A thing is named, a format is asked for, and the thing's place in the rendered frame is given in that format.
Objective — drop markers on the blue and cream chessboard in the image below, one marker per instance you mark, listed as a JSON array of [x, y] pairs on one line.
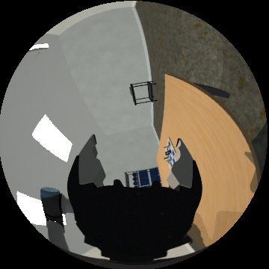
[[172, 153]]

